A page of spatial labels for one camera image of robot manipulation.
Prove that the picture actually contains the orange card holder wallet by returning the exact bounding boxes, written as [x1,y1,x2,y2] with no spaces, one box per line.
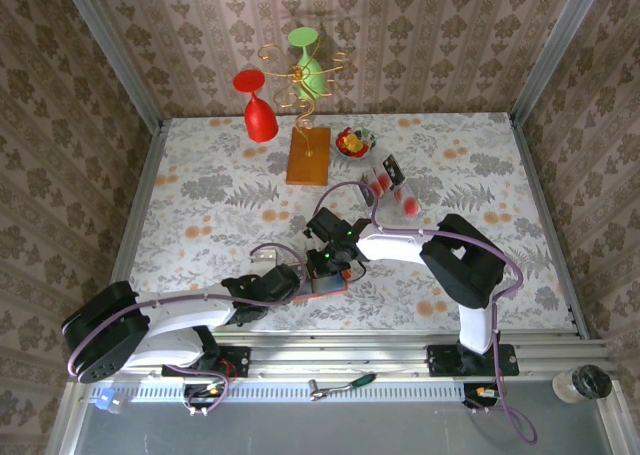
[289,262,350,304]

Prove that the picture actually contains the clear acrylic card stand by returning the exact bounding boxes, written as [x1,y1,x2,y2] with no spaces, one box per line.
[358,152,424,221]

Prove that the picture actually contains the black VIP card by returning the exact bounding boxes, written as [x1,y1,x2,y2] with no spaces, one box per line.
[382,154,405,181]

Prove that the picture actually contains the wooden rack base block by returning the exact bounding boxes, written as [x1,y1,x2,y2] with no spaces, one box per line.
[285,126,333,187]

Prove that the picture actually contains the red yellow wrapped candies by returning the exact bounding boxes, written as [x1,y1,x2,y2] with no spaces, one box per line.
[336,129,371,156]

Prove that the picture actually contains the leaf pattern ceramic bowl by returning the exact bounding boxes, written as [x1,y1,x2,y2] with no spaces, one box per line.
[333,126,379,160]

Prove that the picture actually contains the red plastic wine glass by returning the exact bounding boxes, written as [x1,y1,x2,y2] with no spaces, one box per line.
[232,69,280,142]

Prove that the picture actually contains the floral tablecloth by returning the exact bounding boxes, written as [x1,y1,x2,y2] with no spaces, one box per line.
[119,112,576,334]

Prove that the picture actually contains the green plastic wine glass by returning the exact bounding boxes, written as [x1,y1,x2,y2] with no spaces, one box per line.
[286,26,329,101]

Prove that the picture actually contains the grey metal panel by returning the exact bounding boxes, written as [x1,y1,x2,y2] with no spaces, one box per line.
[74,399,616,455]

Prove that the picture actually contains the blue white plug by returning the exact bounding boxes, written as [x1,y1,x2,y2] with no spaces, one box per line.
[92,387,131,415]

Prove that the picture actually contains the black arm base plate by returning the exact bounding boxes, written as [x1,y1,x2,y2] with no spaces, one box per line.
[427,343,520,378]
[162,344,251,379]

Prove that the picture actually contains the wide aluminium base rail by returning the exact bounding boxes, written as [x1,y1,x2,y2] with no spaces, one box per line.
[69,330,611,384]

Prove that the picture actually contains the white slotted cable duct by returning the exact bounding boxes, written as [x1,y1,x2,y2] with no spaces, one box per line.
[132,379,469,404]

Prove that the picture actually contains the ratchet wrench with green handle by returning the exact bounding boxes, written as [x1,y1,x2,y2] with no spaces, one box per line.
[308,372,377,402]

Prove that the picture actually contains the arm power wire bundle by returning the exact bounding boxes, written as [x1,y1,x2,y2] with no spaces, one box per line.
[462,382,501,416]
[182,372,234,419]

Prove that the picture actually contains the gold wire glass rack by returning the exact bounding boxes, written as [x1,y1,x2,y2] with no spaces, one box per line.
[257,42,351,159]

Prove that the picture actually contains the aluminium frame side rail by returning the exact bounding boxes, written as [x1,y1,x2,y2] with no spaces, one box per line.
[509,114,591,339]
[94,122,169,334]

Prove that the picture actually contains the aluminium frame post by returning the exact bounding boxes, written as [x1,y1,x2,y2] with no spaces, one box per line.
[55,0,165,134]
[509,0,609,126]

